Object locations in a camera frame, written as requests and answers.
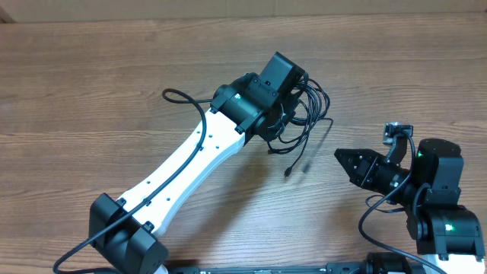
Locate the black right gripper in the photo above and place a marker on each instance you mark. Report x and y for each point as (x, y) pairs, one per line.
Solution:
(370, 163)

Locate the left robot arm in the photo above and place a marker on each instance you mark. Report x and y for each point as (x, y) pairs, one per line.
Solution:
(125, 231)

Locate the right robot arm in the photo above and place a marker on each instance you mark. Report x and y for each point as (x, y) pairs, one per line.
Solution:
(424, 181)

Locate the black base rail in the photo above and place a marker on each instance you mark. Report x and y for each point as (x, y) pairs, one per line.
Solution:
(329, 268)

